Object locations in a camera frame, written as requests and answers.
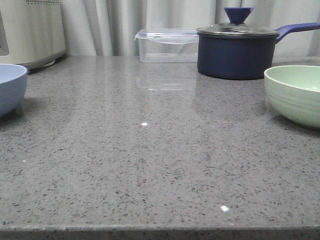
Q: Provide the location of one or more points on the light green bowl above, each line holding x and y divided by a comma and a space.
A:
294, 91

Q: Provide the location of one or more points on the light blue bowl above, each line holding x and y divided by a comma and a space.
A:
13, 85

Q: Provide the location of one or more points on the clear plastic food container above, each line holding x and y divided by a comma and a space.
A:
168, 45

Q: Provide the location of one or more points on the dark blue saucepan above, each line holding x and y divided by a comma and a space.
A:
242, 58

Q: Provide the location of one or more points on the glass lid with blue knob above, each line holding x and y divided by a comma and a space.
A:
236, 27

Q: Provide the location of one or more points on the cream white kitchen appliance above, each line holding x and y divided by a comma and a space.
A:
31, 32

